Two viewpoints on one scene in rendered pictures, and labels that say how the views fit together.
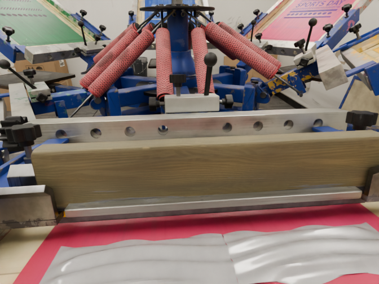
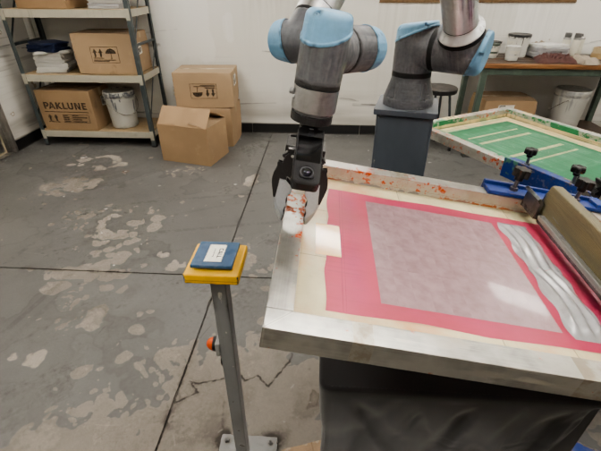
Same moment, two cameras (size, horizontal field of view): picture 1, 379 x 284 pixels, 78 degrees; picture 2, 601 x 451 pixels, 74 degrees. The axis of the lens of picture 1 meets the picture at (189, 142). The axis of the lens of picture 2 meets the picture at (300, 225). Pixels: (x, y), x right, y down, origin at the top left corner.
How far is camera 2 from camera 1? 0.81 m
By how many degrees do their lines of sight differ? 83
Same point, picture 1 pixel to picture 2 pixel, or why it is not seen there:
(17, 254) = (515, 216)
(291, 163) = not seen: outside the picture
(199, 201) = (571, 252)
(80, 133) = not seen: outside the picture
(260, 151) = not seen: outside the picture
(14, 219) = (527, 205)
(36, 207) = (534, 206)
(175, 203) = (563, 244)
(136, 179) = (566, 224)
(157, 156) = (579, 219)
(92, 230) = (540, 234)
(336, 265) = (557, 302)
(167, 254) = (536, 252)
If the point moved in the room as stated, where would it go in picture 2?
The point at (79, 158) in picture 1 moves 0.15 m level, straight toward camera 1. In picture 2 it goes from (560, 199) to (505, 210)
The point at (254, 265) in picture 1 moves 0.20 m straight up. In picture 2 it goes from (543, 276) to (581, 182)
